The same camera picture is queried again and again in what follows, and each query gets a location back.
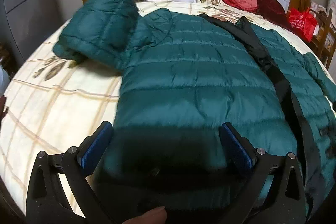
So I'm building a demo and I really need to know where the person's left hand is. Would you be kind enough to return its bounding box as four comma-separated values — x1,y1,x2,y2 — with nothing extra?
123,206,167,224

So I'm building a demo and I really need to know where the dark red velvet cushion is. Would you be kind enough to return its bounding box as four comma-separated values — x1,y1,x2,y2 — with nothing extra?
256,0,292,31

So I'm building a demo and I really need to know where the cream floral plaid bedspread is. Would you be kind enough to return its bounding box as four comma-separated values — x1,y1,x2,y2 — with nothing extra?
1,0,334,223

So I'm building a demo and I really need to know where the red shopping bag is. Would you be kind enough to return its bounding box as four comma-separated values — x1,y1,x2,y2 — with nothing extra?
288,7,318,43

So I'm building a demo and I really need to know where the dark green puffer jacket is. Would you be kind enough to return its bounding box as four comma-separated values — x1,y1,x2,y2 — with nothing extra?
53,0,335,222

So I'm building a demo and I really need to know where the wooden shelf rack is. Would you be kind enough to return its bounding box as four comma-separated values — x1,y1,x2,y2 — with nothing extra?
309,2,335,69

